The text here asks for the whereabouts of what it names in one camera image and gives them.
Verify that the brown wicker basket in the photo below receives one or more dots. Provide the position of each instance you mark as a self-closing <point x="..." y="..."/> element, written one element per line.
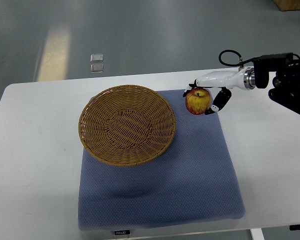
<point x="127" y="126"/>

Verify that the red yellow apple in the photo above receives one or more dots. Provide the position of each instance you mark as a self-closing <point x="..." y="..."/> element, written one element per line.
<point x="198" y="101"/>

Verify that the lower metal floor plate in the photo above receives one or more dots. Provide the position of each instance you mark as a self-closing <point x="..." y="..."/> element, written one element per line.
<point x="96" y="68"/>

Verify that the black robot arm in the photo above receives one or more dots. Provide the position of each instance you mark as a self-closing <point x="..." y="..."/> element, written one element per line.
<point x="286" y="83"/>

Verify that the black table bracket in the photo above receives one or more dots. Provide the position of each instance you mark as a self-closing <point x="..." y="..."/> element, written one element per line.
<point x="295" y="227"/>

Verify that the blue padded mat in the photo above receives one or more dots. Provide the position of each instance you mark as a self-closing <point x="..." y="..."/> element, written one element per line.
<point x="192" y="181"/>

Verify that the upper metal floor plate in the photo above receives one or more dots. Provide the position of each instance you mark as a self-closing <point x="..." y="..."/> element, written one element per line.
<point x="96" y="57"/>

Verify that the black table control panel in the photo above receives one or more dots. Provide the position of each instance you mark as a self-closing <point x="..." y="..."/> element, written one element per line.
<point x="122" y="232"/>

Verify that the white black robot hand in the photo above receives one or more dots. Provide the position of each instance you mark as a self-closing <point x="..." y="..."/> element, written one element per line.
<point x="220" y="83"/>

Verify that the metal floor plate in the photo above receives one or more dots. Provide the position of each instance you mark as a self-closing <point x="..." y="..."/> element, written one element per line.
<point x="96" y="57"/>
<point x="96" y="68"/>

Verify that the wooden box corner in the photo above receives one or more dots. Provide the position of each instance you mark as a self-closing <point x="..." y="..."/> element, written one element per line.
<point x="288" y="5"/>

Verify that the white table leg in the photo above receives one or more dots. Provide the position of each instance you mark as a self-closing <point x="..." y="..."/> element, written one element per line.
<point x="257" y="234"/>

